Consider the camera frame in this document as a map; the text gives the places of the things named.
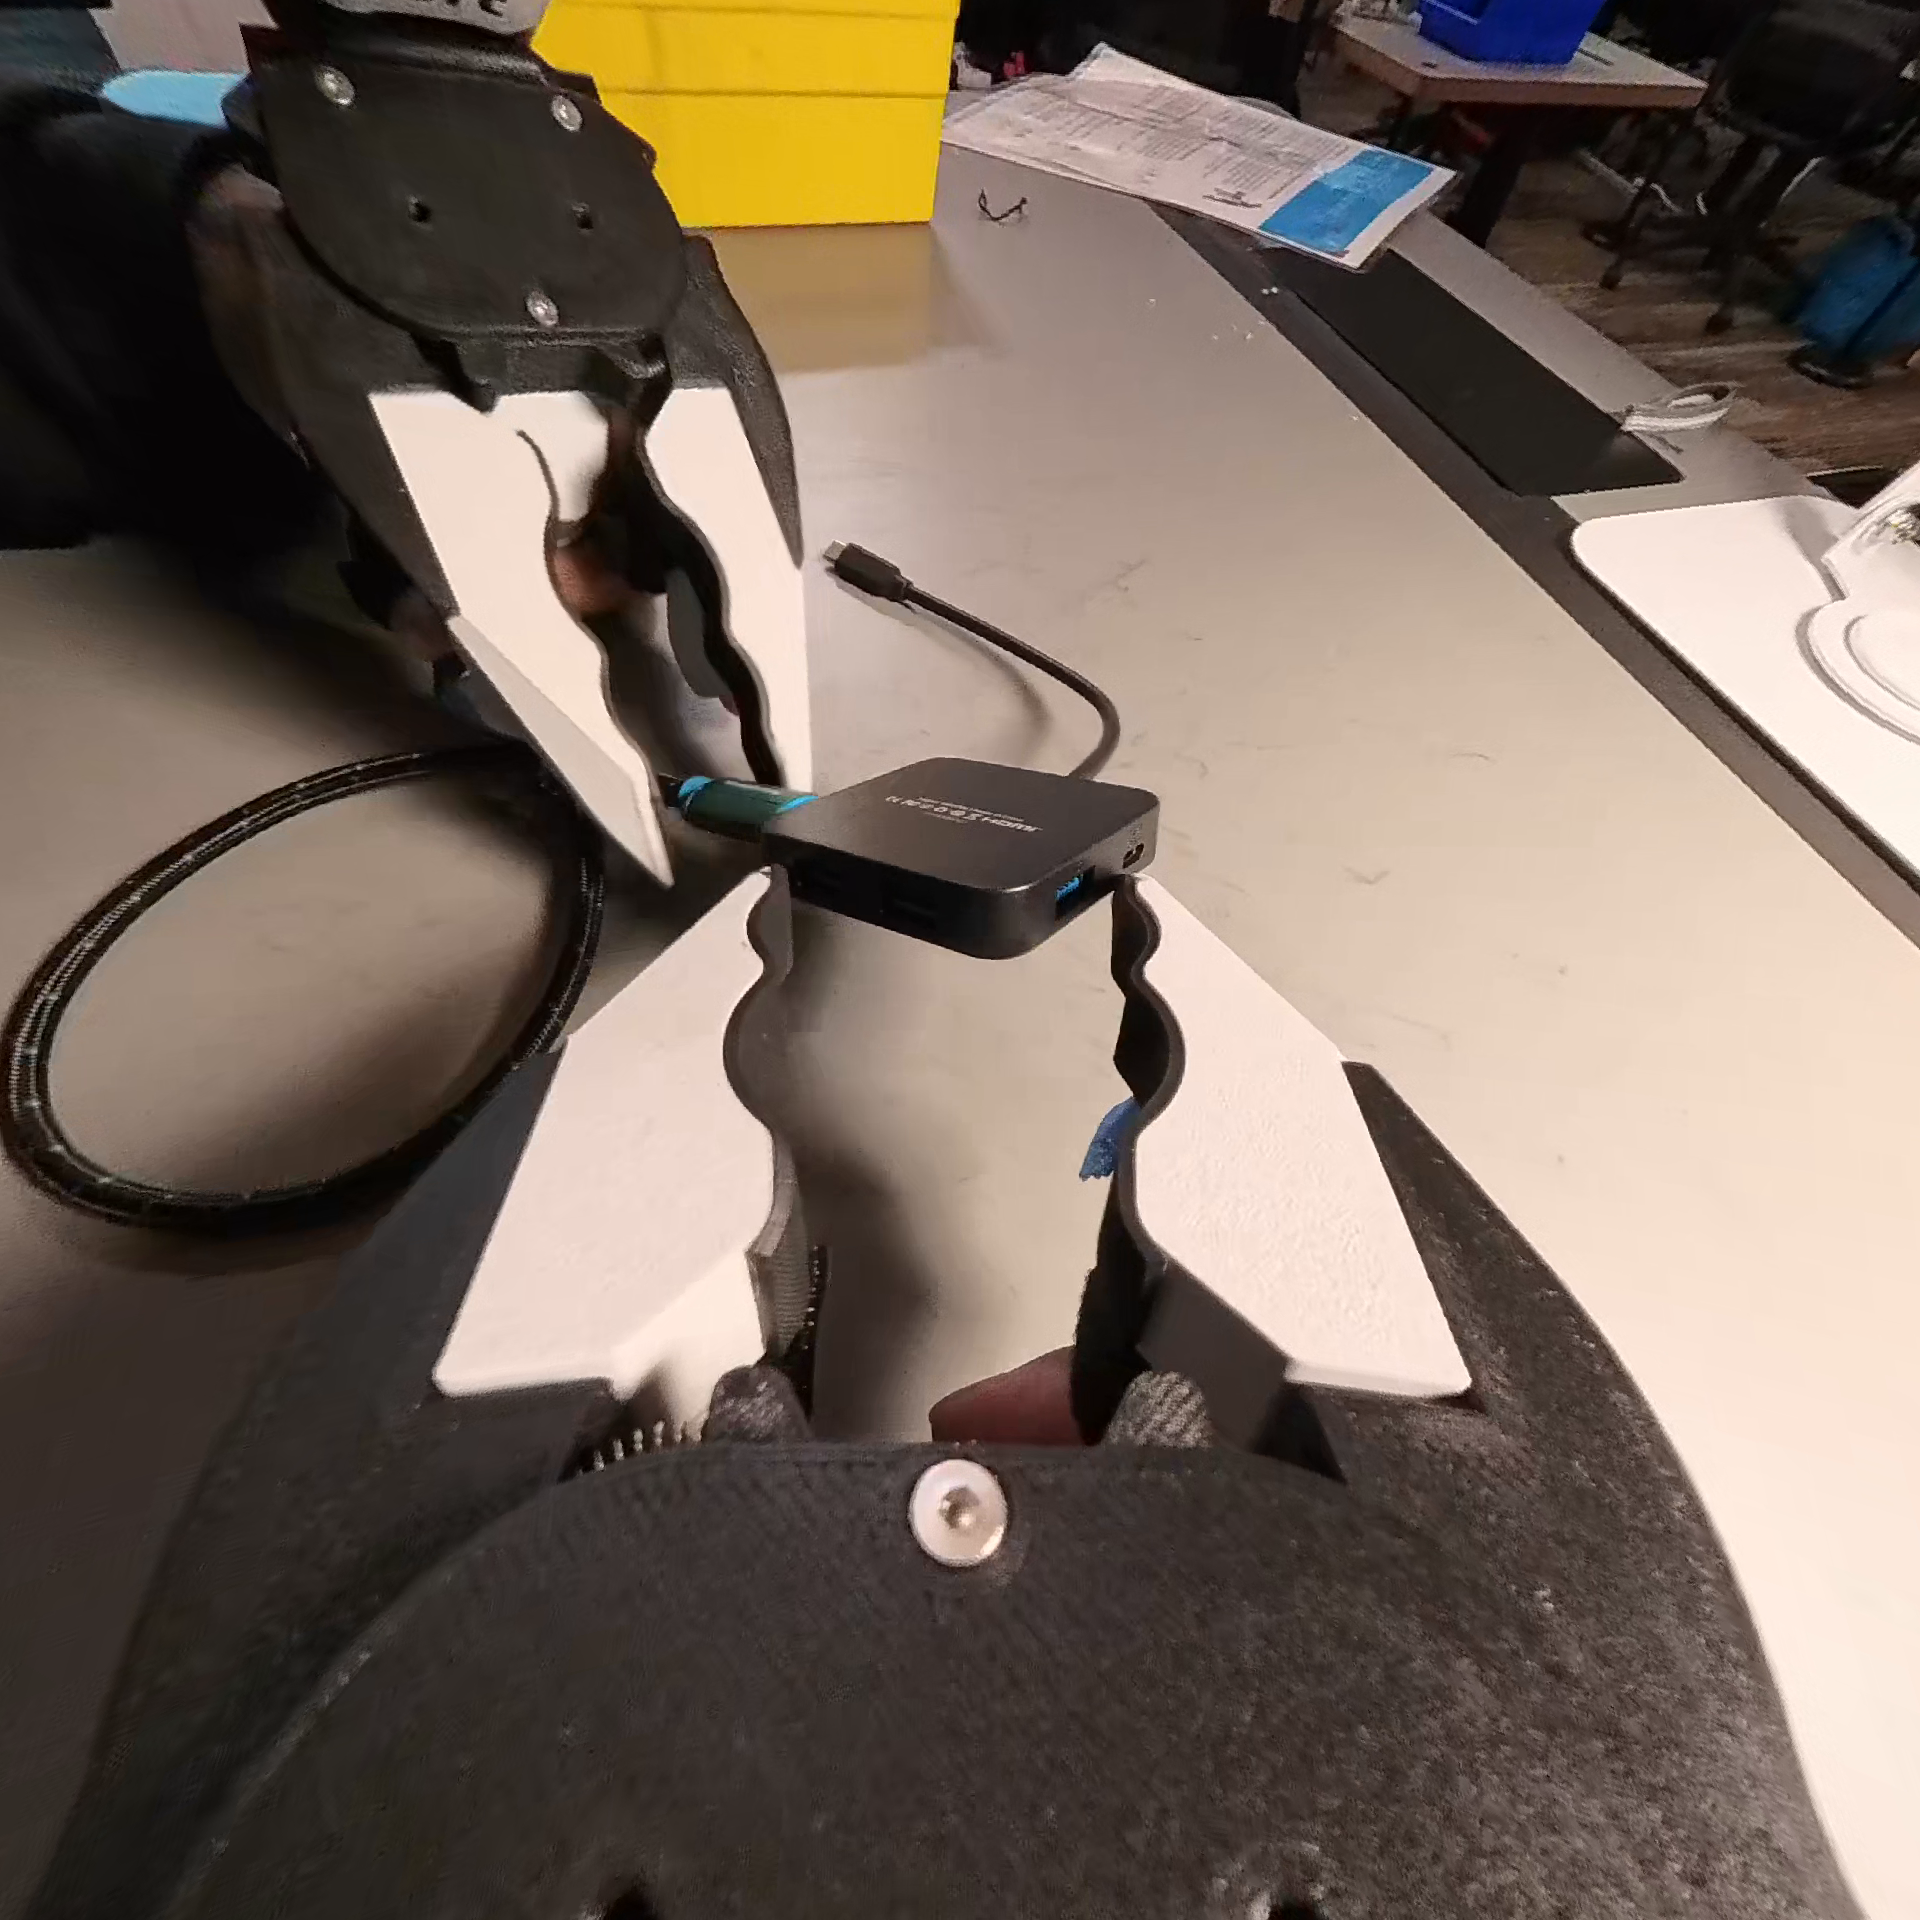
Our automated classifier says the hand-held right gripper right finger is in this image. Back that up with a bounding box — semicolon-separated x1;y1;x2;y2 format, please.
1069;877;1476;1451

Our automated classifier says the background desk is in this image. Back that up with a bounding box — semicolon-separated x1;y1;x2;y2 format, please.
1325;8;1710;250

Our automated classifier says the white tablet stand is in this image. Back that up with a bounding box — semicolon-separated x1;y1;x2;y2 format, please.
1567;461;1920;887

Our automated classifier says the yellow plastic bin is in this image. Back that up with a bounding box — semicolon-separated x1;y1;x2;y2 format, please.
534;0;965;228

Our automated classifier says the blue oval pad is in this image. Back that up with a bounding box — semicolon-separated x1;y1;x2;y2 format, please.
101;69;255;139

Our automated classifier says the person's left hand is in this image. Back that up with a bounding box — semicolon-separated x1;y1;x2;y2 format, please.
550;413;641;622

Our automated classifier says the thin black hub cable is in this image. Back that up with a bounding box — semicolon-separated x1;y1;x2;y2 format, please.
819;539;1124;783

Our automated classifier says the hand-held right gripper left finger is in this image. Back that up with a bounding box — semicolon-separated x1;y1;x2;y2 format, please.
431;868;822;1422

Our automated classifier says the blue plastic bin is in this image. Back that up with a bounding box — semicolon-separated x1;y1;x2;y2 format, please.
1416;0;1620;67

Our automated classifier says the black square usb hub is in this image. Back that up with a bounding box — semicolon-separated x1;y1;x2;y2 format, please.
762;759;1162;963

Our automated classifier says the black braided hdmi cable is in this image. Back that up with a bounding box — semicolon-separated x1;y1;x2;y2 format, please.
0;743;822;1235

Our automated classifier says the black office chair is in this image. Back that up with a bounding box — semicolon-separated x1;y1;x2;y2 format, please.
1590;0;1920;341

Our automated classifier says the blue bag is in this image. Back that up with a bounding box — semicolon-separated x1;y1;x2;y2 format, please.
1793;209;1920;389

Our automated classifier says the printed paper sheet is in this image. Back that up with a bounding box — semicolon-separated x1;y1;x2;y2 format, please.
941;44;1460;273

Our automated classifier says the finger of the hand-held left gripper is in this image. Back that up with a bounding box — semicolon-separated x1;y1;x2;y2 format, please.
365;389;675;893
636;384;816;796

